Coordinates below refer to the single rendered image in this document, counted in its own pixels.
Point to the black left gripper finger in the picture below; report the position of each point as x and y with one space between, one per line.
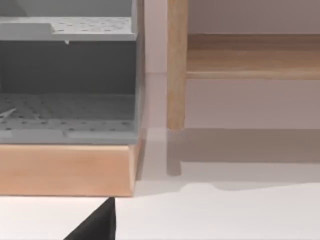
100 223

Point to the pale wooden drawer front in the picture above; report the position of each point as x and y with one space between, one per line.
65 170

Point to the grey pierced drawer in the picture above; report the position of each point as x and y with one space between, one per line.
67 82

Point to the wooden open shelf unit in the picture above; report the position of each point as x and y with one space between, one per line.
225 62

